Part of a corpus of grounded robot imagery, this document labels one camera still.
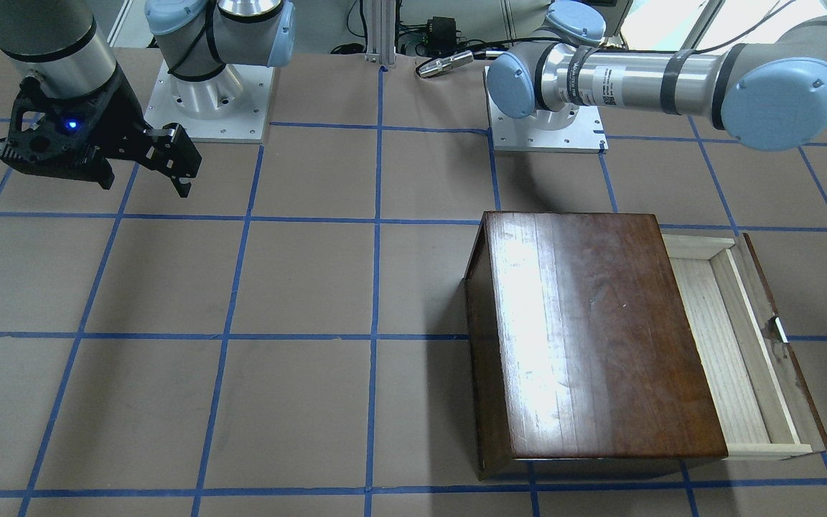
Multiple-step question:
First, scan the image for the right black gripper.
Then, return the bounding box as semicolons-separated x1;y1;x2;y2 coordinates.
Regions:
95;72;202;197

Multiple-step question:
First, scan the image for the wooden drawer with handle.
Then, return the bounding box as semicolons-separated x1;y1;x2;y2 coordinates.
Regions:
663;233;827;460

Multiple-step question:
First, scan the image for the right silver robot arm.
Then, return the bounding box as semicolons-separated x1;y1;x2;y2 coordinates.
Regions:
0;1;296;197

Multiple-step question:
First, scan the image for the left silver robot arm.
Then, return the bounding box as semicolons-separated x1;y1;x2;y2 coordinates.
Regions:
485;1;827;152

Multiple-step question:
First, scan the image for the dark wooden drawer cabinet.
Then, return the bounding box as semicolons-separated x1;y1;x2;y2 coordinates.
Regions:
464;210;729;480

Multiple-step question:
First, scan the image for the silver cylinder connector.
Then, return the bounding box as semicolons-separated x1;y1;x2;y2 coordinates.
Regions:
416;50;474;79

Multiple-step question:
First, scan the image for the black power supply box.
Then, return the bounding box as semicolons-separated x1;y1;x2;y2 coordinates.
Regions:
424;17;457;57

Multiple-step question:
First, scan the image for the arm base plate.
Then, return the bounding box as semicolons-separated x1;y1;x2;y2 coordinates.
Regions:
485;63;609;154
144;62;278;144

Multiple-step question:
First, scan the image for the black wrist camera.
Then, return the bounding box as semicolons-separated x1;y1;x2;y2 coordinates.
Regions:
0;73;118;190

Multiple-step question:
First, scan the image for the aluminium frame post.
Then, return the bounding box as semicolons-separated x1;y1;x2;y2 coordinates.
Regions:
359;1;401;70

